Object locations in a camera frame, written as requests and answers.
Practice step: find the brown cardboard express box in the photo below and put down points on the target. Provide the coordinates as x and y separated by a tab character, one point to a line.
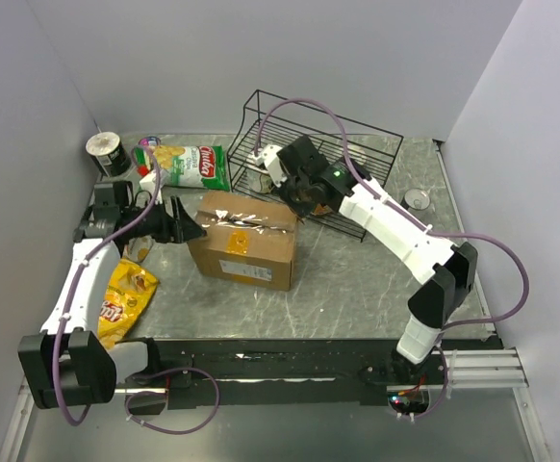
247	240

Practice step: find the silver top tin can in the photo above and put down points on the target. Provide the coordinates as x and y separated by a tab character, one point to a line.
416	199

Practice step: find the black can white lid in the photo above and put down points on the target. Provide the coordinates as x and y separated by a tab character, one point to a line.
107	152

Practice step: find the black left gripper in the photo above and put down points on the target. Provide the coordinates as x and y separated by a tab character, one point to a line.
177	228

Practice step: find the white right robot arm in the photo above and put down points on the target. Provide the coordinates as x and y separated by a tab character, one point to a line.
445	270

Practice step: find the green lid jar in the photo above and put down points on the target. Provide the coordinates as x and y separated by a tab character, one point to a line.
321	208

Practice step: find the green white chips bag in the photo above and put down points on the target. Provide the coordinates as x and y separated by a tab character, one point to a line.
199	166

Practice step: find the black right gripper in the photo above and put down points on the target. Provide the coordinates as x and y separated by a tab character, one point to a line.
304	210

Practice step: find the black wire basket rack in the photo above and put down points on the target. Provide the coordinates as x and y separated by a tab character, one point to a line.
295	120

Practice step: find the yellow chips bag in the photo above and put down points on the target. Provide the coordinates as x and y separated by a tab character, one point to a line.
129	292

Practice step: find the aluminium rail frame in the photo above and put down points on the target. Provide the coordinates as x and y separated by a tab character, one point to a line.
482	412

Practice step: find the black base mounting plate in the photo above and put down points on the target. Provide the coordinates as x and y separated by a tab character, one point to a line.
281	371

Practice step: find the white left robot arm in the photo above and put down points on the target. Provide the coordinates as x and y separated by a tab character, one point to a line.
83	298

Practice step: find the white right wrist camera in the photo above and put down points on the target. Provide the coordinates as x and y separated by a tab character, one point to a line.
274	168

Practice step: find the white lid can in rack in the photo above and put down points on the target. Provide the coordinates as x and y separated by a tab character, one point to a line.
257	177

